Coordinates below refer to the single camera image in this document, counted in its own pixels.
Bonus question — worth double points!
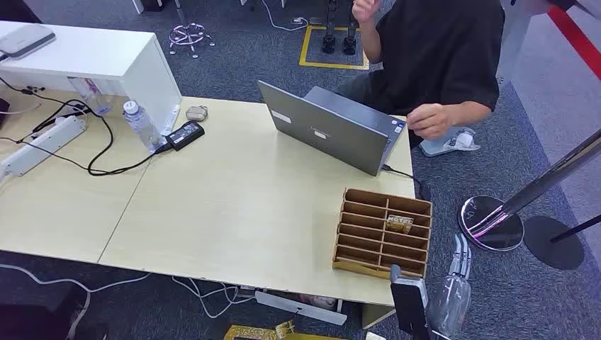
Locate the person's left hand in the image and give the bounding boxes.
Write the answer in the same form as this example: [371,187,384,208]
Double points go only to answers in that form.
[405,103,454,141]

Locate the person's right hand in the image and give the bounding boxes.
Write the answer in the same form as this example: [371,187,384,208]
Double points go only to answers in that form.
[352,0,382,24]

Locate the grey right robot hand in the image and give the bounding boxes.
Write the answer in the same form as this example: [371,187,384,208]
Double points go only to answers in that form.
[425,233,473,340]

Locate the gold hotel card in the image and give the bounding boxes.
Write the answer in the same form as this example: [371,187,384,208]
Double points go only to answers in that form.
[386,215,415,234]

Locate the person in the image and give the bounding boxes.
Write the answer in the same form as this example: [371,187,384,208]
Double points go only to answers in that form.
[333,0,506,151]

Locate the brown wooden card organizer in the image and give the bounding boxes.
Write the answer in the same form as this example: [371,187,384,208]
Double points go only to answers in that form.
[332,188,433,281]

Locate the black robot leg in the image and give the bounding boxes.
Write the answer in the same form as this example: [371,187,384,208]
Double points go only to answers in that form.
[342,0,359,57]
[321,0,338,55]

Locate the crumpled clear plastic wrap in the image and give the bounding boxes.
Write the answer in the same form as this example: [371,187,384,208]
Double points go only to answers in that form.
[444,127,481,152]

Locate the grey laptop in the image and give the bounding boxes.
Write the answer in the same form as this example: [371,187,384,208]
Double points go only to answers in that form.
[257,80,408,177]

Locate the black stanchion base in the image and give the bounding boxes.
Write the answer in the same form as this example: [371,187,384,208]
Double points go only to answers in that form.
[522,215,601,271]

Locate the white bar under desk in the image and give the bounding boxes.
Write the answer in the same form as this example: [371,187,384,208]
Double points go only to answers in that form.
[254,290,349,327]

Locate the red barrier belt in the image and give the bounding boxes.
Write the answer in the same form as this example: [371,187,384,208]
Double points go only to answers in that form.
[546,4,601,81]

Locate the chrome chair base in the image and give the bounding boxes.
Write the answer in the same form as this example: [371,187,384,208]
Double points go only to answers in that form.
[168,22,216,60]

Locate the yellow patterned box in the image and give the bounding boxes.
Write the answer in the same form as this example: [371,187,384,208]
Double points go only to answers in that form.
[223,320,349,340]

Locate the black power adapter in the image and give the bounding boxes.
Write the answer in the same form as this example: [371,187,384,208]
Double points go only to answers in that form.
[165,120,206,152]

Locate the clear bottle white cap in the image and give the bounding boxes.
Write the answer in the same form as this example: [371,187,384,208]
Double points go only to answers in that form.
[123,99,166,154]

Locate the white shelf unit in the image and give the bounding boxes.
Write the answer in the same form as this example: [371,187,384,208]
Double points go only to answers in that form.
[0,20,183,137]

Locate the clear bottle pink label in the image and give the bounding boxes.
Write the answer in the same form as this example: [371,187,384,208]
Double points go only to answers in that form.
[67,77,113,117]

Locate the flat grey device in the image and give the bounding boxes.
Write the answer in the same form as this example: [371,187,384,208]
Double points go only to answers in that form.
[0,23,56,60]

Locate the white power strip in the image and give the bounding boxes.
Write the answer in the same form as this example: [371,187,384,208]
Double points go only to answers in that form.
[0,115,89,179]

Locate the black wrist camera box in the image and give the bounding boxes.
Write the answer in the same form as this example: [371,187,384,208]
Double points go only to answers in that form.
[389,264,432,340]

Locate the black laptop cable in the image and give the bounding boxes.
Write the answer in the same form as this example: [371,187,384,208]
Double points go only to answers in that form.
[381,164,433,201]

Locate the chrome stanchion post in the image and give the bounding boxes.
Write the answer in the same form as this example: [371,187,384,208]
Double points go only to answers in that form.
[457,129,601,252]

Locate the white floor cable with plug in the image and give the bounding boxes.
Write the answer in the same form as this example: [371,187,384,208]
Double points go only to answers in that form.
[260,0,309,33]

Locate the tangled white cables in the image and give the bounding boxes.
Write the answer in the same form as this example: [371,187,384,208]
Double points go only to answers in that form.
[171,276,257,320]

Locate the black adapter cable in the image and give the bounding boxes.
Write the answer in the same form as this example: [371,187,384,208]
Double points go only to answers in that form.
[0,77,173,177]

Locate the long white floor cable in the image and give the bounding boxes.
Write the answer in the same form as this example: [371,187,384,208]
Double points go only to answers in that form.
[0,263,152,340]

